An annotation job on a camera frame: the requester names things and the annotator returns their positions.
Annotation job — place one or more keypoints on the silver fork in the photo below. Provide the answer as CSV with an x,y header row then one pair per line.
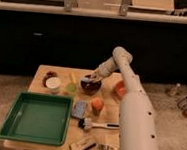
x,y
106,147

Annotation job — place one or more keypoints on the green plastic tray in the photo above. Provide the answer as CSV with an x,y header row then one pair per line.
x,y
38,118

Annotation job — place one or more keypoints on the orange fruit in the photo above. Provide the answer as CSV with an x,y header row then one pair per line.
x,y
97,105

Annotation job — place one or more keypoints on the orange bowl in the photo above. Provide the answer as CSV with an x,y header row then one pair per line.
x,y
120,89

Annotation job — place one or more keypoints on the clear plastic bottle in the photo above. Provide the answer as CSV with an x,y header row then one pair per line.
x,y
174,90

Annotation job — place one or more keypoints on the wooden block scraper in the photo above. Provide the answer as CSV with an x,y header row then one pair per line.
x,y
83,144

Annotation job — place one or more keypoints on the wooden table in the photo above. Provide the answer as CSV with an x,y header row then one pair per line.
x,y
110,113

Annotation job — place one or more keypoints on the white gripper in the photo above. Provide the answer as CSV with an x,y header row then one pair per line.
x,y
103,71

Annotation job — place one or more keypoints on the blue grey sponge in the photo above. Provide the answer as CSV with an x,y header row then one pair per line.
x,y
79,108

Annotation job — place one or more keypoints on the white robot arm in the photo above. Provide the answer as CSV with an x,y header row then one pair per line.
x,y
136,114

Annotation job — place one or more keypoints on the purple bowl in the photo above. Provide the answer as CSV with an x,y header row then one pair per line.
x,y
88,87

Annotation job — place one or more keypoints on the white cup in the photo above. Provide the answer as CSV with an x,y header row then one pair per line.
x,y
53,84

